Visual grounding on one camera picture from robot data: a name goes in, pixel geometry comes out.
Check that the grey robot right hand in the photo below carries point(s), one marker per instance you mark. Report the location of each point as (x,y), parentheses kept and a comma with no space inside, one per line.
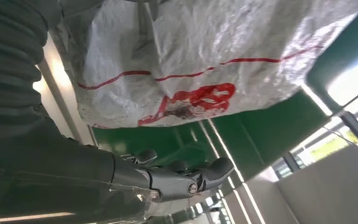
(58,173)

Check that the beige cardboard box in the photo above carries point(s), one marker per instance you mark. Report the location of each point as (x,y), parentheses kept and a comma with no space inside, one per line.
(330,188)

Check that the silver conveyor frame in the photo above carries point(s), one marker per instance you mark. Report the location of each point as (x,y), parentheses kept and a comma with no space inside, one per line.
(58,83)

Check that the grey window frame post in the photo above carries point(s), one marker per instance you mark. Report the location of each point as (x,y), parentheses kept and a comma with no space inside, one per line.
(356,130)

